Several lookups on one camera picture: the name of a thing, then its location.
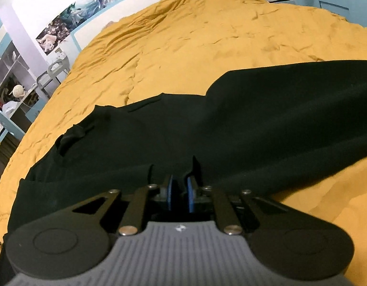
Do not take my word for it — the black garment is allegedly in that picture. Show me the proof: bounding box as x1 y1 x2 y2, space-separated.
7 60 367 232

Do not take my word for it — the yellow bed sheet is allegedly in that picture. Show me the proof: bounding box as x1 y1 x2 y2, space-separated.
0 0 367 285

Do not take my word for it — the white desk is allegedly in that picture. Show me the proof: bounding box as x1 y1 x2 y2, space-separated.
0 65 71 156

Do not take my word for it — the white blue headboard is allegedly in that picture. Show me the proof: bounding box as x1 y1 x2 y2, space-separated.
71 0 161 52

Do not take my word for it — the white shelf unit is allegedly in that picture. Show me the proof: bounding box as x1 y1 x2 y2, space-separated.
0 18 34 103

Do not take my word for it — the anime poster strip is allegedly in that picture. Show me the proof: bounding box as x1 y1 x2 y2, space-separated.
36 0 117 55

